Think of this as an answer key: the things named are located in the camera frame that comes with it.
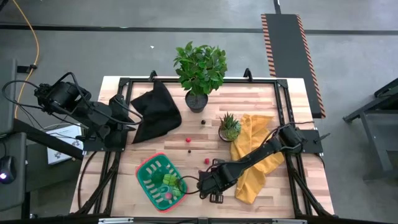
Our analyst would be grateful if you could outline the silver aluminium rail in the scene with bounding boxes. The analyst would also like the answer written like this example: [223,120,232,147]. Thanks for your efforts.
[98,217,135,224]
[272,218,308,224]

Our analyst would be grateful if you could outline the leafy plant in black pot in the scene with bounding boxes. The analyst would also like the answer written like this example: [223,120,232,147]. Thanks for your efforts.
[173,40,228,114]

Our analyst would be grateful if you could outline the yellow cable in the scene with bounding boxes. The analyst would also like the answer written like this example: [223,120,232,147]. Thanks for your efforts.
[11,0,40,119]

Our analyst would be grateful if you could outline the green basket with orange rim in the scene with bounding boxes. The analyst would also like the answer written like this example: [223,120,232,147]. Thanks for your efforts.
[135,152,190,213]

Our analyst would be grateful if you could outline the black floor mat striped edges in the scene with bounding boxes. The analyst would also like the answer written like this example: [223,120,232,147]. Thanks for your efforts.
[260,13,326,119]

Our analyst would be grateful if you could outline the grey metal cart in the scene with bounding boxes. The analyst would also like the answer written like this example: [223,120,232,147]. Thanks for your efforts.
[343,77,398,182]

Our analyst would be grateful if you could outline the black cable clamp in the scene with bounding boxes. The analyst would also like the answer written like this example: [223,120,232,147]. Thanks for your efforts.
[17,63,38,74]

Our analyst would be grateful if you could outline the thick black power cable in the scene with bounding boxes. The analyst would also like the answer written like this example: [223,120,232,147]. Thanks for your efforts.
[76,150,98,210]

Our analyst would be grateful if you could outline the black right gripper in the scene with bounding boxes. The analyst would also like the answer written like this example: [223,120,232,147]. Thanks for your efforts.
[198,157,233,205]

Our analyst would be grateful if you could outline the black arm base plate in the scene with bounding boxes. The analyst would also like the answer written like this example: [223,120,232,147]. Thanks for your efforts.
[300,129,331,155]
[82,127,128,153]

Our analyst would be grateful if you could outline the light green toy pepper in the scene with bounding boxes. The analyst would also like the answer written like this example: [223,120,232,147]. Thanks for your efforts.
[164,173,178,187]

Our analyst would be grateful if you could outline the succulents in black bowl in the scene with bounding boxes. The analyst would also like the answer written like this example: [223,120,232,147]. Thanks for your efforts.
[218,112,242,143]

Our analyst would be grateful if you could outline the grey desk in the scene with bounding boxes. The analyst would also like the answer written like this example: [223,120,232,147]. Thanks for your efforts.
[0,58,28,213]

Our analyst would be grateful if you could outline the white booklet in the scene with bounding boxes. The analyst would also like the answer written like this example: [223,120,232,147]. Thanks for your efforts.
[45,123,84,166]

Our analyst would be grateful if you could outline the black cloth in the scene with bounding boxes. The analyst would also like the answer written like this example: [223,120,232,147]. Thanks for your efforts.
[129,80,183,144]

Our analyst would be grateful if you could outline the yellow cloth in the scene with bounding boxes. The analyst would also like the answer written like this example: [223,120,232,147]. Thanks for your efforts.
[229,114,285,205]

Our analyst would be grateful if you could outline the black desk beam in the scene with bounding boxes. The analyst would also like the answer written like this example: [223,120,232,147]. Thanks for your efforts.
[12,118,85,161]

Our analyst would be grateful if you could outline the black computer mouse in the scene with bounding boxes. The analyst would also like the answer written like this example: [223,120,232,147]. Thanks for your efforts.
[0,155,17,185]

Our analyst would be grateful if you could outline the black metal table frame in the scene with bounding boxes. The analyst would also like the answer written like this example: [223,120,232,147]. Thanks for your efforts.
[70,70,336,218]

